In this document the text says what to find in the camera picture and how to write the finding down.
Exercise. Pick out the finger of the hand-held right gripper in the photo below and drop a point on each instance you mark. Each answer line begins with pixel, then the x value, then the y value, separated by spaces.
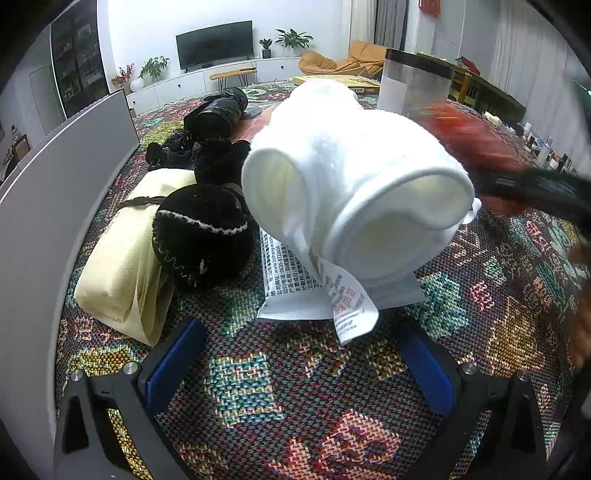
pixel 540 187

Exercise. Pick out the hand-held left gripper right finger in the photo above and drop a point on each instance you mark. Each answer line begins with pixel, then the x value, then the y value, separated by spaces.
pixel 427 364

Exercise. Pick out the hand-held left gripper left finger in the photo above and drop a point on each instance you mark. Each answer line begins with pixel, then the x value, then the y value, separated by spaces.
pixel 175 355

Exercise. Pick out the cluster of small bottles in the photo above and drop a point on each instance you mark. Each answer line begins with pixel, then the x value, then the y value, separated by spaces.
pixel 549 154

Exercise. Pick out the dark wooden table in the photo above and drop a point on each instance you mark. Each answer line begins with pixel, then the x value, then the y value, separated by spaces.
pixel 498 97

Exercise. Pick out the cream folded cloth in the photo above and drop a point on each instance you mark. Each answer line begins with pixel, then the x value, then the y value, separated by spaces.
pixel 115 267

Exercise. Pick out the colourful woven blanket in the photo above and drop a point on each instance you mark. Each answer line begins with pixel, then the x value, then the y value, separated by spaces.
pixel 286 392

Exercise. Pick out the black knitted hat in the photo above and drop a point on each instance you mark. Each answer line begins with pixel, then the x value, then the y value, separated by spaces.
pixel 198 240

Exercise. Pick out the white sheer curtain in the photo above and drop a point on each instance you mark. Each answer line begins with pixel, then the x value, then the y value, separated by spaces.
pixel 531 50

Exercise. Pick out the red cloth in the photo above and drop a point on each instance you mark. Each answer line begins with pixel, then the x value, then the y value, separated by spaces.
pixel 468 65

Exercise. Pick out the clear jar with black lid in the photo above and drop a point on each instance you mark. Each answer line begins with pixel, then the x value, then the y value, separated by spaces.
pixel 425 87

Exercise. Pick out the flat yellow box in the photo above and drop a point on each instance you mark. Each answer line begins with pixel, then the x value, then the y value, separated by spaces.
pixel 360 83

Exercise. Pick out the grey upholstered panel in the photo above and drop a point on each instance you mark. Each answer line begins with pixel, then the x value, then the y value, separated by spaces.
pixel 55 184

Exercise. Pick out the grey curtain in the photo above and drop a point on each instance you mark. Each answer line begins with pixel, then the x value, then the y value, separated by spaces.
pixel 378 23

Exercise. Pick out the black trash bag roll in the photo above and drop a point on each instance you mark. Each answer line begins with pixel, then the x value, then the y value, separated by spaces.
pixel 217 113

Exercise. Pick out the orange lounge chair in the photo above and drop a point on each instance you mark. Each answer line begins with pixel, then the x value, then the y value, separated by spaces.
pixel 323 62

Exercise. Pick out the white television cabinet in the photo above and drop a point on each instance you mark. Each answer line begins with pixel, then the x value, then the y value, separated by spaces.
pixel 184 85

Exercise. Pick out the white vase with red flowers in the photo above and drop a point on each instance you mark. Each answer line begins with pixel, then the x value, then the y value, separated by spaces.
pixel 136 84

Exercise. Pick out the large plant in white pot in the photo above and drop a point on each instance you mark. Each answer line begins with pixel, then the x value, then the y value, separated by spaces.
pixel 293 40

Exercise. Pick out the leafy green potted plant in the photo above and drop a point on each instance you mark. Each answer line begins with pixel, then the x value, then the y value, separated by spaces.
pixel 154 68

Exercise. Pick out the wooden side table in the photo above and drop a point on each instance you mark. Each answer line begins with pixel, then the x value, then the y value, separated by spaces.
pixel 233 73

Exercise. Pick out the small plant in dark pot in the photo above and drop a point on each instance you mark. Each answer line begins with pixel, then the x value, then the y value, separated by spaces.
pixel 266 48

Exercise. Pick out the black glass display cabinet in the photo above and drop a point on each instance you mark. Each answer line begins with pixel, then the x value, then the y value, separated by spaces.
pixel 78 60

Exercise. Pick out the flat screen television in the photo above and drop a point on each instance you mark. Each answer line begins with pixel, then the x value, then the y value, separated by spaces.
pixel 214 44

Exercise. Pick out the red wall decoration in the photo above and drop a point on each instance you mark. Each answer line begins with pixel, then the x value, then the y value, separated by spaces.
pixel 429 7

